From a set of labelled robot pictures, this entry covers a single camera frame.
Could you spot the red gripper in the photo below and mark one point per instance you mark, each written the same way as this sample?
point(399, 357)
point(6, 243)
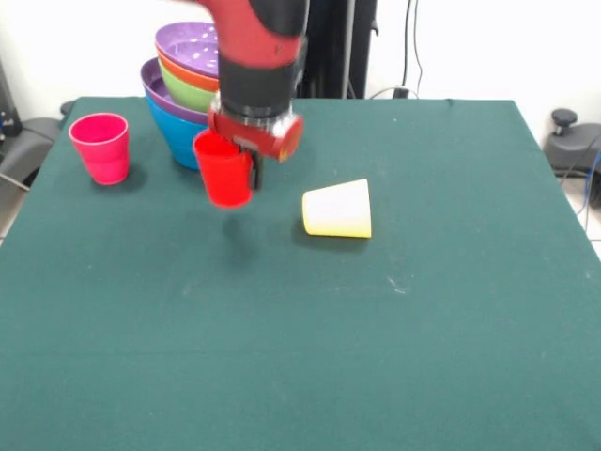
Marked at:
point(263, 138)

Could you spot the red plastic cup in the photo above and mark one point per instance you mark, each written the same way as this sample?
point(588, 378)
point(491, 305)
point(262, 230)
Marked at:
point(225, 178)

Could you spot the yellow plastic cup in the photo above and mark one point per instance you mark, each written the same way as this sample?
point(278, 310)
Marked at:
point(335, 209)

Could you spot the large blue plastic bowl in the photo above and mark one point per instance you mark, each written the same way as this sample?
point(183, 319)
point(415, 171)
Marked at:
point(176, 131)

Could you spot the green plastic bowl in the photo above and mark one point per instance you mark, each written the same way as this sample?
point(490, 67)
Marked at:
point(188, 94)

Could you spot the orange plastic bowl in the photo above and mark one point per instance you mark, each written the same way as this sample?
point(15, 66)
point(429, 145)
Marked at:
point(197, 80)

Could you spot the purple plastic bowl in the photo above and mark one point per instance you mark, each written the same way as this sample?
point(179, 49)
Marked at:
point(188, 44)
point(155, 89)

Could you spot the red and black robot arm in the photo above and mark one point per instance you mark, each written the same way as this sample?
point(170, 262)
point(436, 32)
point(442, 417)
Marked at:
point(256, 61)

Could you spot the small teal plastic bowl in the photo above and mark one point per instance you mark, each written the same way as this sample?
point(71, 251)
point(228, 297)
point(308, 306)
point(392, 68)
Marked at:
point(185, 160)

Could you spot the dark green tablecloth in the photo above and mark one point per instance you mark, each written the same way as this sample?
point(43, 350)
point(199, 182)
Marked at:
point(328, 305)

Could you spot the pink plastic cup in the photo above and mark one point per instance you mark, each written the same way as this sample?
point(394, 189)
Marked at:
point(101, 150)

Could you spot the grey equipment base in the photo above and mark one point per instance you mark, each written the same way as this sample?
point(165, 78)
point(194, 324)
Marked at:
point(28, 141)

